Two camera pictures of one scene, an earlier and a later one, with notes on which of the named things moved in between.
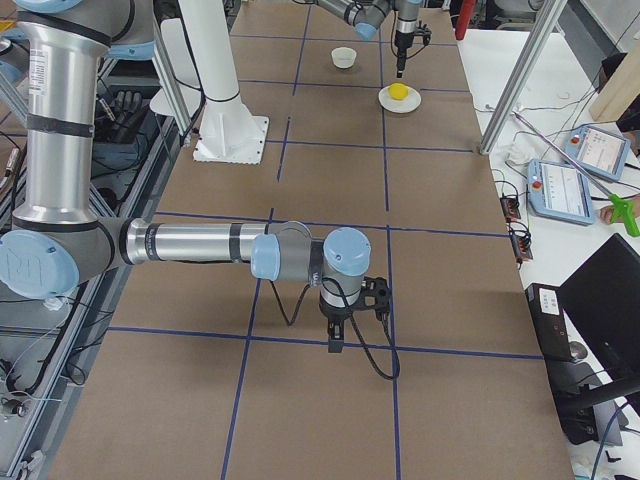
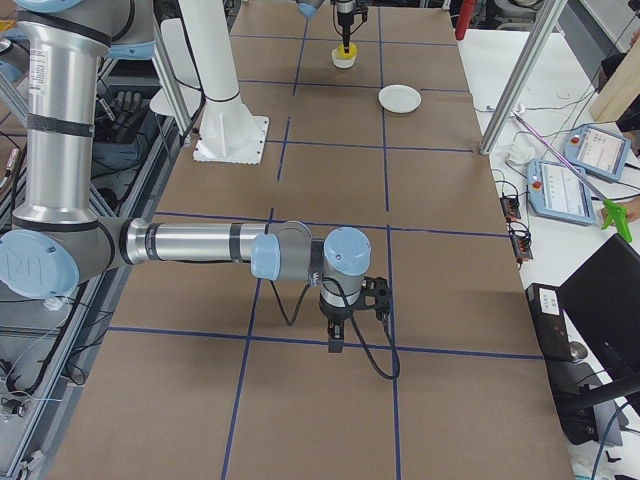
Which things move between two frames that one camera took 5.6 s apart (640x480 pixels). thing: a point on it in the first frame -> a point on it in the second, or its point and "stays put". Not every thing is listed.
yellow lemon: [398, 91] -> [352, 50]
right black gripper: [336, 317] stays put
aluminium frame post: [549, 16] stays put
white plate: [410, 103] stays put
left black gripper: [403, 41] -> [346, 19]
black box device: [550, 322] stays put
